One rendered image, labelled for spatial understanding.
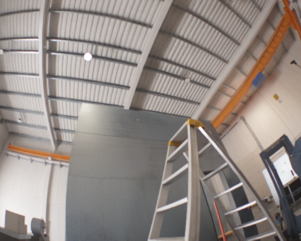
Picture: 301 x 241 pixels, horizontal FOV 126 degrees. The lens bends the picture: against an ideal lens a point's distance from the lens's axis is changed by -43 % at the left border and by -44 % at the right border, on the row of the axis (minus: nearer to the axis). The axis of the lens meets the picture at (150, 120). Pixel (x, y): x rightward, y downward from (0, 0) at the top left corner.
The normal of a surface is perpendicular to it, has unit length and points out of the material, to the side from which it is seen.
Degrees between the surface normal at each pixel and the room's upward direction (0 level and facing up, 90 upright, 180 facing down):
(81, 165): 90
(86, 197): 90
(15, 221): 90
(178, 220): 90
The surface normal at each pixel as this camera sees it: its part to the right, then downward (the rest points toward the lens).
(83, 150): 0.35, -0.68
